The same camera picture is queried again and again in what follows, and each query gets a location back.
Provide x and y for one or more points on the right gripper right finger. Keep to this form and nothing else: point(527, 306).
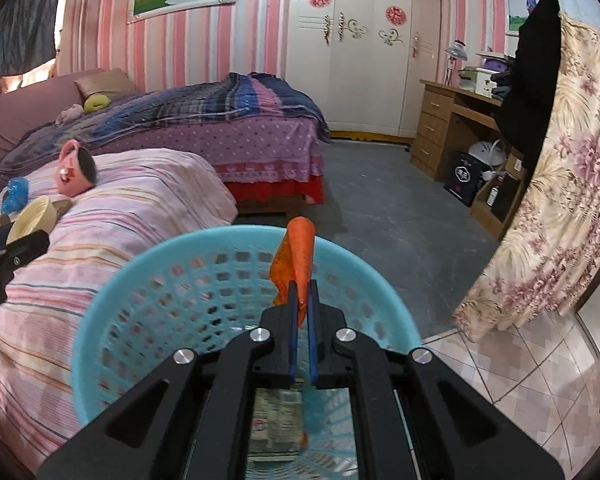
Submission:
point(413, 416)

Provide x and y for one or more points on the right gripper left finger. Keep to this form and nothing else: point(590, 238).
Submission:
point(190, 418)

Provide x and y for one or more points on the cream plastic lid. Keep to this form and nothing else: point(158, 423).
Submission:
point(40, 214)

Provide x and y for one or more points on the blue plastic bag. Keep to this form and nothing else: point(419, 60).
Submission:
point(16, 196)

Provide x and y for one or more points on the grey snack wrapper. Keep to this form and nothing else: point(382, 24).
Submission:
point(277, 429)

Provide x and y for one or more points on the orange plastic wrapper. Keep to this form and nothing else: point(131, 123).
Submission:
point(293, 262)

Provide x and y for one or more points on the pink cartoon mug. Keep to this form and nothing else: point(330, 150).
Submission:
point(76, 171)

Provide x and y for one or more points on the light blue plastic basket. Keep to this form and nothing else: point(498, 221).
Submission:
point(202, 289)

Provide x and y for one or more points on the pink striped bedspread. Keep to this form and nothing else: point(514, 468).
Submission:
point(141, 199)

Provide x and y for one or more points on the pink plush toy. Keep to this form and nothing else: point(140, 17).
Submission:
point(70, 114)

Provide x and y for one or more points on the yellow plush toy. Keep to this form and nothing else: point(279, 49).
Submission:
point(95, 103)

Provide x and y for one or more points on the brown pillow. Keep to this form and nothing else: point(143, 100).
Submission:
point(114, 84)

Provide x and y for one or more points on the dark grey window curtain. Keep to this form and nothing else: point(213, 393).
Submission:
point(27, 35)

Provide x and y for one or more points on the floral curtain right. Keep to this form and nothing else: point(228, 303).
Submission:
point(551, 251)

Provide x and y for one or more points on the black box under desk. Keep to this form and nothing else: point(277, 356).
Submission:
point(464, 178)

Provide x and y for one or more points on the white helmet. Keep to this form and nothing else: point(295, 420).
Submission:
point(491, 154)

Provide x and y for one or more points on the purple bed with plaid blanket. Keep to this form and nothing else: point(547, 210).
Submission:
point(261, 136)

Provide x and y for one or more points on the wooden desk with drawers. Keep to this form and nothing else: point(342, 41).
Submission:
point(451, 120)

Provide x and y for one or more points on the black hanging coat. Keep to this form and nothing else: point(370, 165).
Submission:
point(524, 115)

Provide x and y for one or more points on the white printer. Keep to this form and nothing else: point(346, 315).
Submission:
point(477, 79)

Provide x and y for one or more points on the desk lamp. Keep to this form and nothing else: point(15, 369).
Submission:
point(455, 52)

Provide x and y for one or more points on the white wardrobe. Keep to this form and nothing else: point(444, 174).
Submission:
point(363, 62)

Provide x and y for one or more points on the small framed photo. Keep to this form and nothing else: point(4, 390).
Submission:
point(517, 11)

